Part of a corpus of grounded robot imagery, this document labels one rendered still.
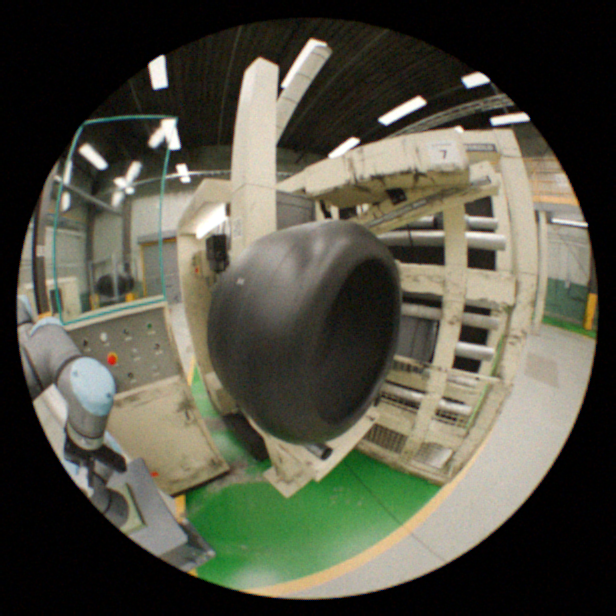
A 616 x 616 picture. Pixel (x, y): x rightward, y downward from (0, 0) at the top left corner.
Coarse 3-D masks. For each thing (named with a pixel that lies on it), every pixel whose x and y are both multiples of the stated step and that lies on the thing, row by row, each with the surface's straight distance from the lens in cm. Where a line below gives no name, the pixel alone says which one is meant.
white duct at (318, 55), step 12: (312, 48) 158; (324, 48) 155; (312, 60) 149; (324, 60) 154; (300, 72) 144; (312, 72) 146; (288, 84) 143; (300, 84) 141; (288, 96) 138; (300, 96) 141; (276, 108) 137; (288, 108) 136; (276, 120) 134; (276, 132) 134
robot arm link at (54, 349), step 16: (48, 320) 47; (32, 336) 48; (48, 336) 45; (64, 336) 45; (32, 352) 43; (48, 352) 43; (64, 352) 42; (80, 352) 45; (48, 368) 43; (64, 368) 41; (48, 384) 45
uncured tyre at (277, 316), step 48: (288, 240) 32; (336, 240) 33; (240, 288) 33; (288, 288) 27; (336, 288) 30; (384, 288) 69; (240, 336) 29; (288, 336) 26; (336, 336) 81; (384, 336) 74; (240, 384) 32; (288, 384) 28; (336, 384) 75; (288, 432) 37; (336, 432) 49
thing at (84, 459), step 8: (64, 432) 52; (64, 440) 56; (72, 440) 53; (64, 448) 56; (72, 448) 56; (80, 448) 56; (64, 456) 58; (72, 456) 56; (80, 456) 55; (88, 456) 56; (80, 464) 60; (88, 464) 57
